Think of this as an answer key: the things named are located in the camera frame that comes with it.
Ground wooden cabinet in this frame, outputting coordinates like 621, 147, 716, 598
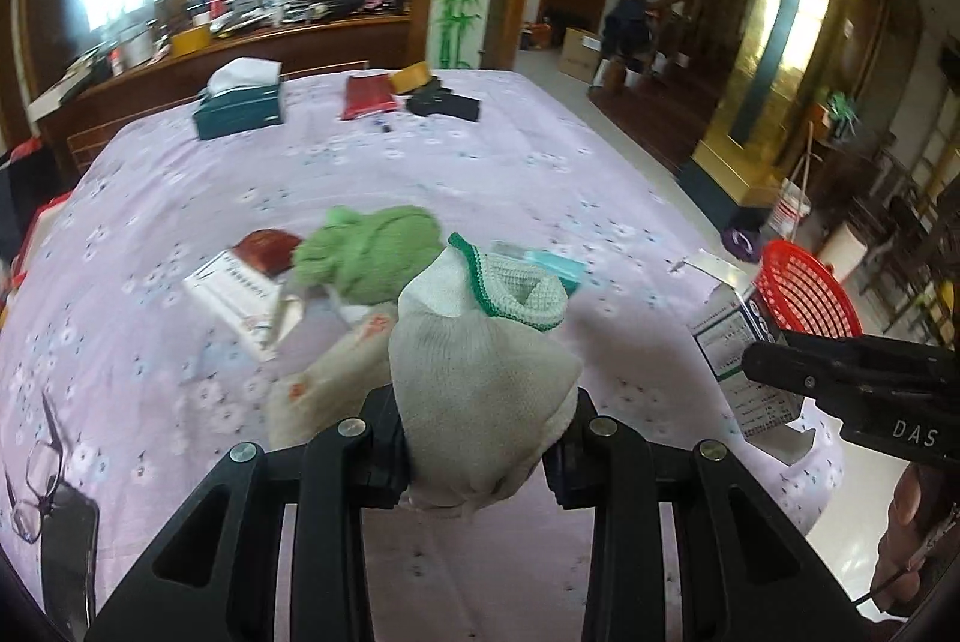
26, 8, 413, 140

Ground white plastic bag orange print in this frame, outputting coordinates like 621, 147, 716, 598
264, 304, 398, 452

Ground teal tissue box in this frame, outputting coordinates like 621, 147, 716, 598
193, 58, 286, 142

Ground green cloth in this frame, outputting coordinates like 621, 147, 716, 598
291, 205, 445, 305

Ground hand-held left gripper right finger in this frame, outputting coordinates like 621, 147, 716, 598
544, 389, 863, 642

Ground teal packet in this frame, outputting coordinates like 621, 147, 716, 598
491, 241, 588, 294

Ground red plastic basket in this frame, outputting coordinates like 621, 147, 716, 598
752, 239, 863, 339

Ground white knit glove green cuff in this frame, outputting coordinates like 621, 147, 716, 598
388, 233, 584, 515

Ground red packet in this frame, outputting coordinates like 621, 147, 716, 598
341, 73, 397, 122

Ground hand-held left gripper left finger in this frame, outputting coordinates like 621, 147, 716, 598
86, 387, 412, 642

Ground white medicine box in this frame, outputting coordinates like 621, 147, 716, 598
670, 248, 817, 463

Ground yellow box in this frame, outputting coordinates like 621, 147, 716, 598
390, 63, 432, 94

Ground person's right hand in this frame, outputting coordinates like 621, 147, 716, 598
870, 462, 960, 619

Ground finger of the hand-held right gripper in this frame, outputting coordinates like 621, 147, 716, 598
740, 331, 960, 401

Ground brown round object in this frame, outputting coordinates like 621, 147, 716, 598
231, 229, 302, 275

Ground black phone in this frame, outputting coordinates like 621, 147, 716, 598
41, 481, 100, 613

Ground golden pillar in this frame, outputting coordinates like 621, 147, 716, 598
679, 0, 848, 230

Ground white bin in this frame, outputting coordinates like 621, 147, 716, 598
817, 222, 871, 283

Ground white bucket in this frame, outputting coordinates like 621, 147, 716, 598
766, 177, 812, 238

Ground wooden broom handle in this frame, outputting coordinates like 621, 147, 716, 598
787, 121, 822, 215

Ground purple bag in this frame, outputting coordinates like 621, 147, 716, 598
721, 222, 766, 260

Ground cardboard box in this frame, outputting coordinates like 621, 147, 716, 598
559, 27, 605, 84

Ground wooden staircase railing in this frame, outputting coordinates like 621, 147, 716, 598
645, 0, 758, 88

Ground eyeglasses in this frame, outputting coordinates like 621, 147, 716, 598
4, 391, 68, 545

